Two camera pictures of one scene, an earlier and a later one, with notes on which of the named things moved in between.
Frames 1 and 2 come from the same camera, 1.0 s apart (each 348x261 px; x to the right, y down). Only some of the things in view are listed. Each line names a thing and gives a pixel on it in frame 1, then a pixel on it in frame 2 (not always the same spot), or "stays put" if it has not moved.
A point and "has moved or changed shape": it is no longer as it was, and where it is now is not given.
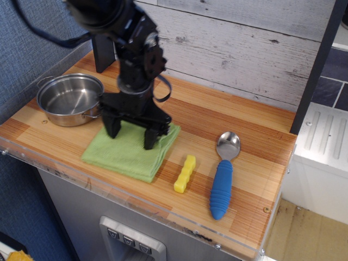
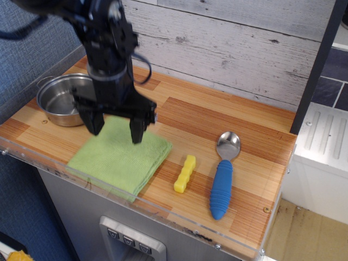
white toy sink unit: [317, 181] stays put
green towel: [126, 154] has moved or changed shape
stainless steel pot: [67, 100] stays put
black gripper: [140, 110] → [112, 92]
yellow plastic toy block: [189, 165] stays put
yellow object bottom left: [18, 255] stays put
